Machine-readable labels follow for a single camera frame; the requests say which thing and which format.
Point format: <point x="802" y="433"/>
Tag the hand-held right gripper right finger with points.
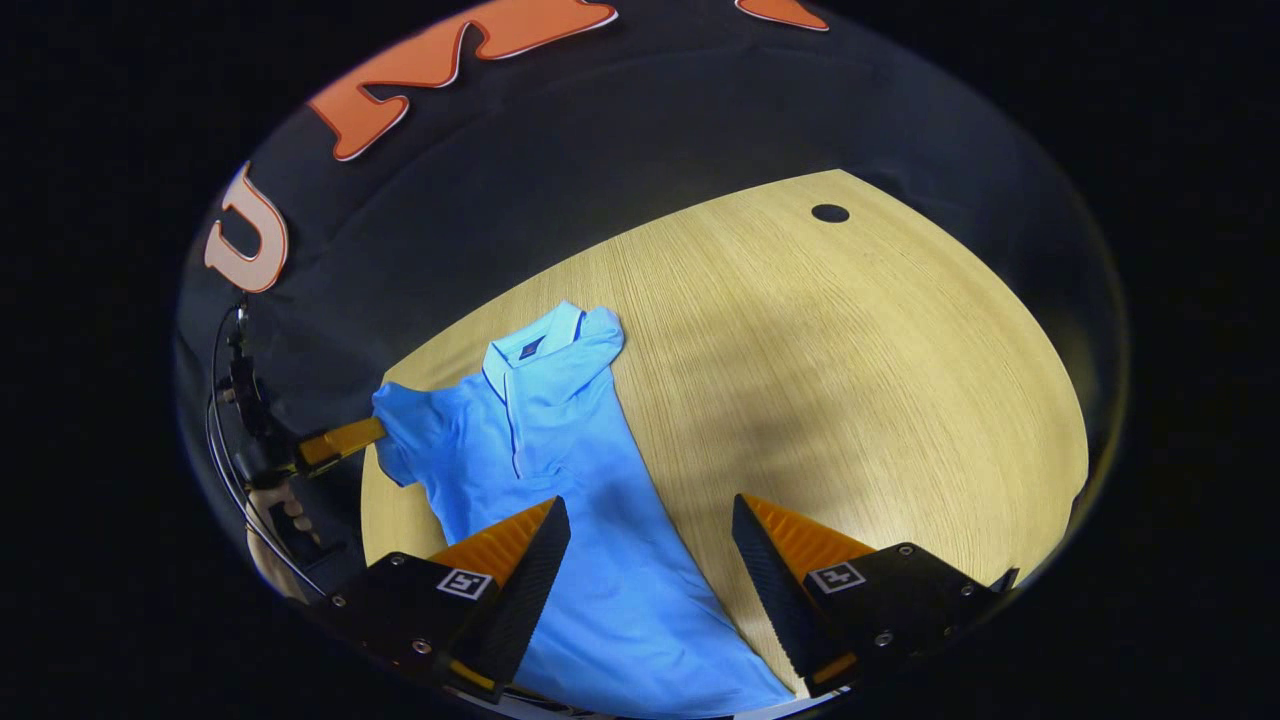
<point x="775" y="590"/>

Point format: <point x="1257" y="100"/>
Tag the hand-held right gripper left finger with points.
<point x="525" y="590"/>

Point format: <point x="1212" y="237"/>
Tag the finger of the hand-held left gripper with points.
<point x="340" y="440"/>

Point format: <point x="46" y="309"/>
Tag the light blue T-shirt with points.
<point x="620" y="600"/>

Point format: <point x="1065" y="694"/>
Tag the round black table grommet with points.
<point x="830" y="213"/>

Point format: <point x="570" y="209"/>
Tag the black backdrop cloth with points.
<point x="600" y="150"/>

